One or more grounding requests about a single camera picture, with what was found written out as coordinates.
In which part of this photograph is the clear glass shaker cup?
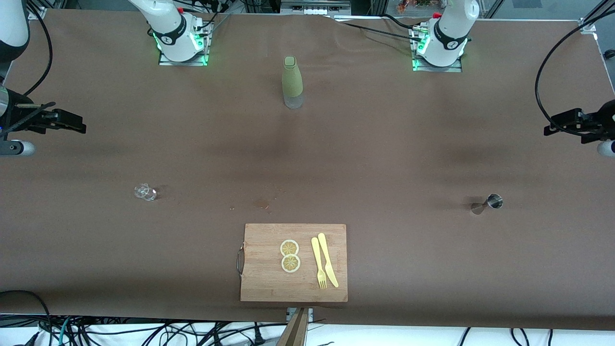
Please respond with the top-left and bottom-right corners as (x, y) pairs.
(134, 183), (158, 202)

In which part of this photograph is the steel jigger measuring cup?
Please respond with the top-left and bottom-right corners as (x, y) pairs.
(470, 194), (504, 215)

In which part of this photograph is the brown table cover sheet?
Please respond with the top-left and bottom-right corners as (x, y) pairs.
(0, 9), (615, 331)

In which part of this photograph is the green bottle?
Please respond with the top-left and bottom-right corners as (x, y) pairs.
(282, 56), (305, 110)

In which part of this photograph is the wooden cutting board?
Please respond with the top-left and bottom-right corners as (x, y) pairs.
(236, 223), (348, 303)

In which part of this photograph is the grey power strip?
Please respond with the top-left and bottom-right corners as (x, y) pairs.
(281, 0), (351, 15)

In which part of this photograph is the yellow plastic knife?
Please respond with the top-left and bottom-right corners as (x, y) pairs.
(318, 233), (340, 288)

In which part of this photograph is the yellow plastic fork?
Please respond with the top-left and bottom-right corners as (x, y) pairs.
(311, 237), (328, 290)

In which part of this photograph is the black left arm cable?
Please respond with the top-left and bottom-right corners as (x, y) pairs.
(534, 10), (615, 128)

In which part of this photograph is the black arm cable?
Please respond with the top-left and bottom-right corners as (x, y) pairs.
(534, 10), (615, 128)
(22, 0), (54, 97)

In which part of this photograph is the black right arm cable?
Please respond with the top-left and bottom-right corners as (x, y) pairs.
(22, 0), (54, 97)

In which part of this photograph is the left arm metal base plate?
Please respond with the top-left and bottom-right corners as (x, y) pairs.
(412, 26), (463, 73)

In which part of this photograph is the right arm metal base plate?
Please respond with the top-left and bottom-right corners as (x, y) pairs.
(159, 22), (209, 66)

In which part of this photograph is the thick black floor cable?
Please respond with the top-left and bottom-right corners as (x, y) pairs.
(0, 289), (52, 337)

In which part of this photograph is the black base power cable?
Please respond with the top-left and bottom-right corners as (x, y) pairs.
(332, 13), (426, 44)

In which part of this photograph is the wooden camera post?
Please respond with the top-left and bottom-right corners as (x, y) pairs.
(277, 308), (309, 346)

